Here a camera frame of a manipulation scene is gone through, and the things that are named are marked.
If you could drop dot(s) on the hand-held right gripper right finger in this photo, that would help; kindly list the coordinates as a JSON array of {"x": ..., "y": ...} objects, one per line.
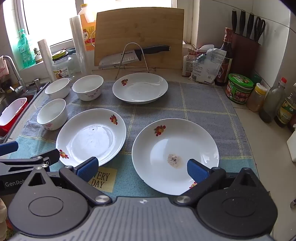
[{"x": 196, "y": 170}]

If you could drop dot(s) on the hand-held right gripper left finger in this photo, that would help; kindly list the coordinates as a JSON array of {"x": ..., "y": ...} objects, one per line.
[{"x": 89, "y": 168}]

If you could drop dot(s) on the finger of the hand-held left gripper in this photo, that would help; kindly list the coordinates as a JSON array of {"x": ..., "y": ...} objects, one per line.
[
  {"x": 8, "y": 148},
  {"x": 49, "y": 156}
]

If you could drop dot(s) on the white bowl with pink flowers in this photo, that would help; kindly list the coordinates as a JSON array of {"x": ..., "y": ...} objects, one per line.
[
  {"x": 52, "y": 113},
  {"x": 87, "y": 86},
  {"x": 57, "y": 87}
]

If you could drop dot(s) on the red basin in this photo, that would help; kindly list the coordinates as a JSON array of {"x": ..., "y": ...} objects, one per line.
[{"x": 13, "y": 128}]

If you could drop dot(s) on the white colander basket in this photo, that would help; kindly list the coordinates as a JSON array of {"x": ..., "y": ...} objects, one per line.
[{"x": 12, "y": 111}]

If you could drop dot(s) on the stainless steel sink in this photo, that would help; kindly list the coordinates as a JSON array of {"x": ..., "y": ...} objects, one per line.
[{"x": 30, "y": 104}]

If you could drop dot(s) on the grey checked towel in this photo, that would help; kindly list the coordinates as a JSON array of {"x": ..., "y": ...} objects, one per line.
[{"x": 161, "y": 109}]

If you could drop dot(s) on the metal sink soap dispenser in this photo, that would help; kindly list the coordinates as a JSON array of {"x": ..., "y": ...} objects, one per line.
[{"x": 37, "y": 83}]

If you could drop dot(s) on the metal faucet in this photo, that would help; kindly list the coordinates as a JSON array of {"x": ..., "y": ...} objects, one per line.
[{"x": 13, "y": 69}]

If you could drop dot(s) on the pink checked dishcloth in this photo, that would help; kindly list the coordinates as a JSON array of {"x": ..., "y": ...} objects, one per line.
[{"x": 3, "y": 67}]

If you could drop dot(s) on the green lidded jar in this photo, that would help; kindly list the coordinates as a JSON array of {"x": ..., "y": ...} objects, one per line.
[{"x": 239, "y": 89}]

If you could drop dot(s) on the spice bottle with yellow cap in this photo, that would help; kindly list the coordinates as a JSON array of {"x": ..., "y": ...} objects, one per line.
[{"x": 255, "y": 97}]

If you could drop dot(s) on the green dish soap bottle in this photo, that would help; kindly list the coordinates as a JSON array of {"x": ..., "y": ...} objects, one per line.
[{"x": 25, "y": 53}]

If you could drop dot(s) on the small plastic wrap roll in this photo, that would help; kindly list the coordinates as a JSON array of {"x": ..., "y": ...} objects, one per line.
[{"x": 45, "y": 58}]

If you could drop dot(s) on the small potted plant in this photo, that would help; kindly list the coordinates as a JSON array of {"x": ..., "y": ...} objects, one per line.
[{"x": 37, "y": 54}]

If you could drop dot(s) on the white container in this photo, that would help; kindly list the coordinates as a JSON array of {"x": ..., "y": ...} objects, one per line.
[{"x": 291, "y": 146}]

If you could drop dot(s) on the clear bottle with red cap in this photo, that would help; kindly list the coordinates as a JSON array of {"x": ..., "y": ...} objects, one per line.
[{"x": 271, "y": 102}]

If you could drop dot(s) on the white crumpled bag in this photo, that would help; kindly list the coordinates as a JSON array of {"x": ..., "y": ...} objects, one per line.
[{"x": 208, "y": 67}]

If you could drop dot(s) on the red and white packet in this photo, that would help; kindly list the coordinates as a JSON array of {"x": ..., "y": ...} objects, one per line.
[{"x": 188, "y": 64}]

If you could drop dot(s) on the dark glass bottle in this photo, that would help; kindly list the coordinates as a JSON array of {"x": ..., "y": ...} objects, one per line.
[{"x": 291, "y": 122}]

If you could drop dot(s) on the bottle with yellow label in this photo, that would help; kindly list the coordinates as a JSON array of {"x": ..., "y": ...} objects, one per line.
[{"x": 285, "y": 111}]

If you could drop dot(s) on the dark blue dish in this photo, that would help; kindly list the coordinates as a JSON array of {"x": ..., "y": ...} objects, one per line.
[{"x": 71, "y": 50}]

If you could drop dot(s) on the dark soy sauce bottle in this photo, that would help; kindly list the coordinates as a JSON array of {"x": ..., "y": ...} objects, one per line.
[{"x": 225, "y": 60}]

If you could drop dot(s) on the large plastic wrap roll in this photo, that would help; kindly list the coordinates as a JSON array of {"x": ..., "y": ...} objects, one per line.
[{"x": 79, "y": 46}]

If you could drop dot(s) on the metal binder clip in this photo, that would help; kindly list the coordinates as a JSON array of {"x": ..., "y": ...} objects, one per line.
[{"x": 193, "y": 49}]

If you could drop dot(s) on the dark red knife block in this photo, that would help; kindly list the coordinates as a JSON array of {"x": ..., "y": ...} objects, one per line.
[{"x": 245, "y": 55}]

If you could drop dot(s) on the orange cooking oil jug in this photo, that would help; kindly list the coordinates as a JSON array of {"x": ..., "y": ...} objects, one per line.
[{"x": 89, "y": 32}]

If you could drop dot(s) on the bamboo cutting board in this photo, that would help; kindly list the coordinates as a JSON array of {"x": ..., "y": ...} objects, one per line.
[{"x": 138, "y": 27}]

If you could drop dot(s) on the black kitchen scissors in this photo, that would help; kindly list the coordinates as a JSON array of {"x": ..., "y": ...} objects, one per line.
[{"x": 260, "y": 27}]

